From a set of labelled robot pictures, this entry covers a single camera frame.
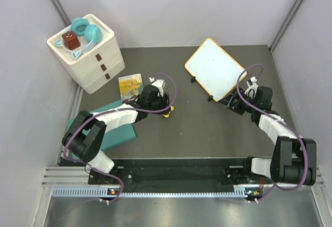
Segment paperback book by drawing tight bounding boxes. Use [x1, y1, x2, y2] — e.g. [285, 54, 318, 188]
[118, 74, 144, 103]

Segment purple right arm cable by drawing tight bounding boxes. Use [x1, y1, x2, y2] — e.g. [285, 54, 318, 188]
[236, 64, 311, 204]

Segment white drawer unit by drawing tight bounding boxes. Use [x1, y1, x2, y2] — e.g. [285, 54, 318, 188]
[47, 14, 125, 94]

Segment yellow bone-shaped whiteboard eraser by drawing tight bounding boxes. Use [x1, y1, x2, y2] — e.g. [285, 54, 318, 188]
[162, 105, 174, 118]

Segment brown cube toy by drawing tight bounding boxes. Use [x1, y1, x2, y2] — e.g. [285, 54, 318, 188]
[62, 31, 80, 50]

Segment aluminium rail frame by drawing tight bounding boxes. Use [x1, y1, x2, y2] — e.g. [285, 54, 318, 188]
[36, 86, 331, 226]

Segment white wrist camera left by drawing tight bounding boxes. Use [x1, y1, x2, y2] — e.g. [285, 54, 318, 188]
[149, 77, 165, 96]

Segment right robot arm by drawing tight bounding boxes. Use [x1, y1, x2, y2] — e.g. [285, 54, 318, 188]
[219, 86, 316, 186]

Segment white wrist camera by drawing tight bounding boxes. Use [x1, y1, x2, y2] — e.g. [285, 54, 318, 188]
[149, 77, 165, 96]
[244, 76, 258, 99]

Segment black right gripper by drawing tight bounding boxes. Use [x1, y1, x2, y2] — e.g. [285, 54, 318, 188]
[218, 87, 258, 116]

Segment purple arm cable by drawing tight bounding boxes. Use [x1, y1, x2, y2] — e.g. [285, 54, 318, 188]
[236, 64, 311, 204]
[51, 72, 177, 221]

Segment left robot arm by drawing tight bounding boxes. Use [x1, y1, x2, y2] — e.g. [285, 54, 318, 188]
[62, 79, 174, 184]

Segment yellow-framed whiteboard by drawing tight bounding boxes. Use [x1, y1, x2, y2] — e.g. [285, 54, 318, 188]
[185, 38, 247, 102]

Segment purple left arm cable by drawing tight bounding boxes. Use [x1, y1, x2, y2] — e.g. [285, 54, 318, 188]
[51, 72, 177, 221]

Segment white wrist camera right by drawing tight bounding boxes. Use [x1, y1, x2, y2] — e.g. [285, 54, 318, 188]
[244, 76, 258, 99]

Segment teal headphones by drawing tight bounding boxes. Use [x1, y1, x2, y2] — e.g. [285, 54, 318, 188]
[54, 18, 103, 60]

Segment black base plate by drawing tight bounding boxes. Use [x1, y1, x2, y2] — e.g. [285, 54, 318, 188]
[87, 158, 274, 194]

